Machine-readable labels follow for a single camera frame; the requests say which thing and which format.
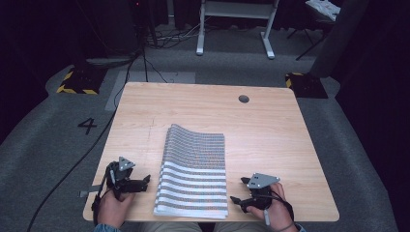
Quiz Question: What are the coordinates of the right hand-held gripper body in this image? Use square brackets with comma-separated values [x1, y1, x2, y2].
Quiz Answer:
[247, 172, 281, 211]

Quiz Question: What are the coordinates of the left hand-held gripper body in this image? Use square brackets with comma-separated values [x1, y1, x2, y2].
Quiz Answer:
[104, 156, 148, 199]

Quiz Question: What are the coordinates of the stack of striped towels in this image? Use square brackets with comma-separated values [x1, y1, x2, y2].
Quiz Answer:
[153, 123, 229, 220]

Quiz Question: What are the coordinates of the person's left hand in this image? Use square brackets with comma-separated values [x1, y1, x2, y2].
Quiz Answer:
[96, 188, 136, 229]

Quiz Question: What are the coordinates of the person's right hand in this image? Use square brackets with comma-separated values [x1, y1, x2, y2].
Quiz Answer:
[246, 181, 294, 232]

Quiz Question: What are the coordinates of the person's right leg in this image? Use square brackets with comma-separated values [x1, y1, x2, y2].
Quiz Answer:
[214, 221, 269, 232]

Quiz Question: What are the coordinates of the person's left denim sleeve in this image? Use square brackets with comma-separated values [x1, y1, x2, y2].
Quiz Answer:
[93, 223, 122, 232]

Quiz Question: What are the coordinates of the black equipment stand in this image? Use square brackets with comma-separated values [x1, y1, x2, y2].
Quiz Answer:
[128, 0, 160, 49]

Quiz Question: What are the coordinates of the dark grey curtain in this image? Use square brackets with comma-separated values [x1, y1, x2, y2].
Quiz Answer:
[308, 0, 371, 78]

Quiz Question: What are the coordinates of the black folding chair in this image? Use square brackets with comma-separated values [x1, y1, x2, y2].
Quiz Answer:
[285, 11, 337, 62]

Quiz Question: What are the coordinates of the white cloth on chair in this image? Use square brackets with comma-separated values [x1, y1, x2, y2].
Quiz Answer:
[305, 0, 341, 22]

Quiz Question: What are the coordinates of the grey strap tab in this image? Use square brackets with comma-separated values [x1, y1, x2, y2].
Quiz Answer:
[78, 185, 104, 198]

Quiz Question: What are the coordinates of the black right gripper wrist strap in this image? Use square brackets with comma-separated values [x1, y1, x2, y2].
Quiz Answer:
[270, 188, 295, 232]

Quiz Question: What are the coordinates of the black gripper wrist strap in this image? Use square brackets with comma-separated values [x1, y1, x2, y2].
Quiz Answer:
[270, 188, 295, 232]
[91, 162, 114, 225]

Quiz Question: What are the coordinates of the black left gripper wrist strap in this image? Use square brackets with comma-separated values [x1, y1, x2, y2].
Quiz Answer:
[91, 162, 114, 225]

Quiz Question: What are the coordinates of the long black floor cable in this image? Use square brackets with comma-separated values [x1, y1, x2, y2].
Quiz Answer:
[26, 47, 144, 232]

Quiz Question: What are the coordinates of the black yellow striped base plate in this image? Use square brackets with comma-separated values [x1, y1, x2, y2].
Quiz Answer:
[55, 65, 108, 96]
[284, 72, 330, 100]

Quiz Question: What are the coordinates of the bundle of floor cables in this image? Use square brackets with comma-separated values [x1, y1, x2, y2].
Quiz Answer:
[144, 22, 209, 50]

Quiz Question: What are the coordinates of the white desk frame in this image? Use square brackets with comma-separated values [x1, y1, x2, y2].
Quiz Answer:
[195, 0, 280, 60]

